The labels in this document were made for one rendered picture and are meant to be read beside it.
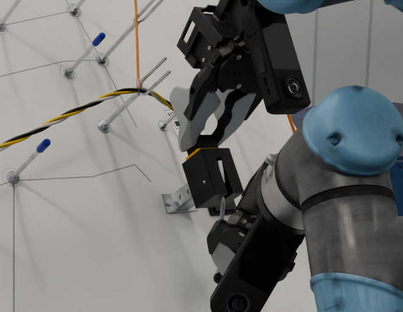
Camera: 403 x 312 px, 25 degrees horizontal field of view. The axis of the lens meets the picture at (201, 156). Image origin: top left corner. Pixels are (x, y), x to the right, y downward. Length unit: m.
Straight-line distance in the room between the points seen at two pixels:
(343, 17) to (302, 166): 2.43
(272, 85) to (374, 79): 2.23
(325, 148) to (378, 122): 0.05
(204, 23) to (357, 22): 2.17
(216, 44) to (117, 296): 0.29
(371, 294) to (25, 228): 0.41
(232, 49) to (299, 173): 0.25
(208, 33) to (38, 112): 0.21
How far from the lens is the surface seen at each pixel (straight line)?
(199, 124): 0.99
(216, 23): 0.98
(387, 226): 0.70
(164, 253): 1.03
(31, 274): 0.93
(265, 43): 0.93
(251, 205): 0.89
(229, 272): 0.85
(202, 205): 1.00
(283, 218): 0.80
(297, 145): 0.74
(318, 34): 3.20
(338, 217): 0.70
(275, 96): 0.92
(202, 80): 0.95
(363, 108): 0.71
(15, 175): 0.96
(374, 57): 3.12
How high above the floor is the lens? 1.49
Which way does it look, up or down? 19 degrees down
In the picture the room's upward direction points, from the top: straight up
